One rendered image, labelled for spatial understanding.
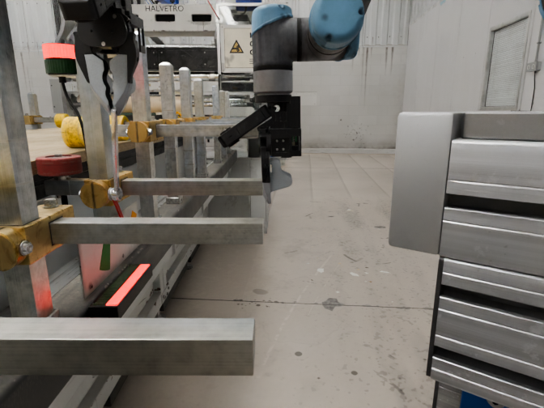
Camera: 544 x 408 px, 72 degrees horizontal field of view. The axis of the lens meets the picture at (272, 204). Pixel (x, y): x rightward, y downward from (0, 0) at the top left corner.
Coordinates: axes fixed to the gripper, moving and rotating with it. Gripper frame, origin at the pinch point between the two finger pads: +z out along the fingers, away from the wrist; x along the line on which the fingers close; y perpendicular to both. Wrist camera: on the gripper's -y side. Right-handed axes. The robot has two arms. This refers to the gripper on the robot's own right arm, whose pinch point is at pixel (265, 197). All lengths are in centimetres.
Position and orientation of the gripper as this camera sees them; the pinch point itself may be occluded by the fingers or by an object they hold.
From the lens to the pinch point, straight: 77.2
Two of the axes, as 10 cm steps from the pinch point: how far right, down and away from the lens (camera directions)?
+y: 10.0, -0.2, -0.1
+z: 0.3, 9.7, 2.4
